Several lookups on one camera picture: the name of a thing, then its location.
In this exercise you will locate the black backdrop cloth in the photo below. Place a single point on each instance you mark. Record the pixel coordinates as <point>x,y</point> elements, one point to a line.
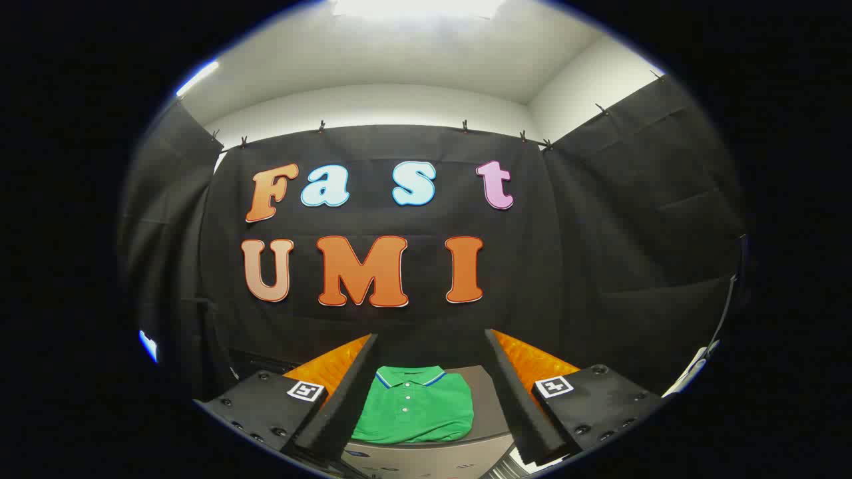
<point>566,266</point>

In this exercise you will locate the white panel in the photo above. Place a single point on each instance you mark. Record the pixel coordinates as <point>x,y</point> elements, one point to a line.
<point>692,372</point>

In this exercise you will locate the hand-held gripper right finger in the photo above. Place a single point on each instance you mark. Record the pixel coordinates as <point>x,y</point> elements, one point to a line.
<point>512,399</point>

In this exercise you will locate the ceiling light panel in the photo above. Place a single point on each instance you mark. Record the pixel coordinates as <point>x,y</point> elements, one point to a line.
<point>419,6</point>

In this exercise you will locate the row of black cloth clips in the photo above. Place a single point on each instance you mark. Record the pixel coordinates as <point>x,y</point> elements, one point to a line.
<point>464,126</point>

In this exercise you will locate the ceiling light strip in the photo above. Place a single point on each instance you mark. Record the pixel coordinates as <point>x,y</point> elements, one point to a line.
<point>197,78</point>

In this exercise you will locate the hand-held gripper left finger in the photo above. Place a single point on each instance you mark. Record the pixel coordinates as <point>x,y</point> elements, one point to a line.
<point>353,399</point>

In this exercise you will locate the green polo shirt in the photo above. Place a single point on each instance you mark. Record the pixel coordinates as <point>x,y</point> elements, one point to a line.
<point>413,412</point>

